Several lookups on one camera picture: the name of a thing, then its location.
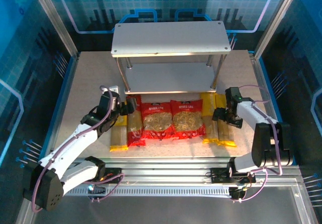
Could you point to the yellow spaghetti pack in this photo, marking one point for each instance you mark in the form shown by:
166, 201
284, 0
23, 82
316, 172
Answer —
119, 136
209, 131
225, 136

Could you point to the red spaghetti pack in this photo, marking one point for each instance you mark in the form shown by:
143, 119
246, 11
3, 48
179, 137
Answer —
135, 128

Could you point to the two-tier grey metal shelf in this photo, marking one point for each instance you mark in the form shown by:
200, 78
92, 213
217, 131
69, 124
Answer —
171, 40

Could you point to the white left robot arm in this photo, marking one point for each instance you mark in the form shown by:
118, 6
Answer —
73, 141

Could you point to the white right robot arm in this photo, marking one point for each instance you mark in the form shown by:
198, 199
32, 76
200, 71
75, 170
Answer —
259, 119

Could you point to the red short pasta bag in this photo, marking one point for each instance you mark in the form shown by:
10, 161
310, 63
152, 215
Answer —
187, 118
157, 120

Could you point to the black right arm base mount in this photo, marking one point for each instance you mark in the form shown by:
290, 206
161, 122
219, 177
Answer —
219, 175

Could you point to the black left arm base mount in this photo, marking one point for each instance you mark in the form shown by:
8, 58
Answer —
112, 175

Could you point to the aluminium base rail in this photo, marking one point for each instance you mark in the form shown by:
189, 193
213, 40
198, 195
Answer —
163, 169

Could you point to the aluminium frame post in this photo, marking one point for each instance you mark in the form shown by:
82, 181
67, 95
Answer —
276, 20
56, 22

